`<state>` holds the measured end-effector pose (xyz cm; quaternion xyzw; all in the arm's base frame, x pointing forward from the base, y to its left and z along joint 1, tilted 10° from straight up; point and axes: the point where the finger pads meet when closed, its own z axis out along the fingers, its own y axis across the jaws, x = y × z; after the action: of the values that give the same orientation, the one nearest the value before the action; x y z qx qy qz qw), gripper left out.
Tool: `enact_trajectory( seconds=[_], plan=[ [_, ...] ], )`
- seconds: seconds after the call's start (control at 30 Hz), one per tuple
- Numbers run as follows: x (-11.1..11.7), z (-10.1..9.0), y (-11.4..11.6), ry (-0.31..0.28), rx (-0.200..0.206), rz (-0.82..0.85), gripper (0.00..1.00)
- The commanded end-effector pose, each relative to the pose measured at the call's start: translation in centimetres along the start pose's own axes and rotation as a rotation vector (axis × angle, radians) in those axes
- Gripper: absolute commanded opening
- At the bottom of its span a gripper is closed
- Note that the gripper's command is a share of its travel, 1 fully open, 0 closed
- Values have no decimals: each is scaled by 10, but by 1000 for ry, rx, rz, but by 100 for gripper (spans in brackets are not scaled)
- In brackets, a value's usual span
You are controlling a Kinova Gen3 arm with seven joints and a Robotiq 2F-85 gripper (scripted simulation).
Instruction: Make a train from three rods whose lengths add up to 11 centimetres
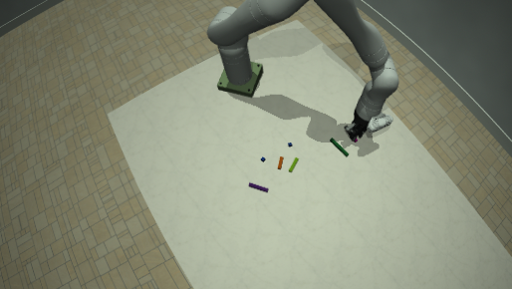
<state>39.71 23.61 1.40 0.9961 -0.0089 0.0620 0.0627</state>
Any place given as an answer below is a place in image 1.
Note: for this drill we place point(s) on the purple rod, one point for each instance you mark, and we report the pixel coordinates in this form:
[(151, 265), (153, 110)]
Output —
[(258, 187)]

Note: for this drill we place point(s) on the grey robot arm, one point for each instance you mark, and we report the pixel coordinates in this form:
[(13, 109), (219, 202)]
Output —
[(254, 15)]

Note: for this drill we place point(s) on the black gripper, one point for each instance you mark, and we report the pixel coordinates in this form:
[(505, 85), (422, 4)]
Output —
[(358, 126)]

